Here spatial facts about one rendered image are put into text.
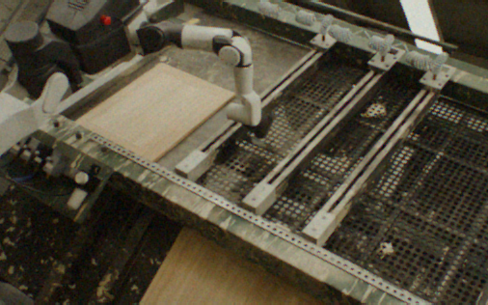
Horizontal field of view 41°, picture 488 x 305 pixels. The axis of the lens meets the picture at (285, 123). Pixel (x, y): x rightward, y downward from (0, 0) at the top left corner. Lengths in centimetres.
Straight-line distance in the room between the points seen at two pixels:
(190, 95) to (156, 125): 25
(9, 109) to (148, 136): 63
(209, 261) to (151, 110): 73
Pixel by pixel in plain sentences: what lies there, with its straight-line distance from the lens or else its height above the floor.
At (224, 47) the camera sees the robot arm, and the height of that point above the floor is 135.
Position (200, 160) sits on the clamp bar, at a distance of 248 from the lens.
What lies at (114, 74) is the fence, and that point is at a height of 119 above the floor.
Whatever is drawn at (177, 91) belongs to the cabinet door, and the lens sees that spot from 294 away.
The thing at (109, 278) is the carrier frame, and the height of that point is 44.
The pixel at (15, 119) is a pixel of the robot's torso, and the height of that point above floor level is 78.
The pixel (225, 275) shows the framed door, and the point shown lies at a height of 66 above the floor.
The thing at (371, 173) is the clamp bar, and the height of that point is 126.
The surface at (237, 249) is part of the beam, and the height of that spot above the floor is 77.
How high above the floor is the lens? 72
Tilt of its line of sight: 13 degrees up
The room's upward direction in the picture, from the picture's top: 29 degrees clockwise
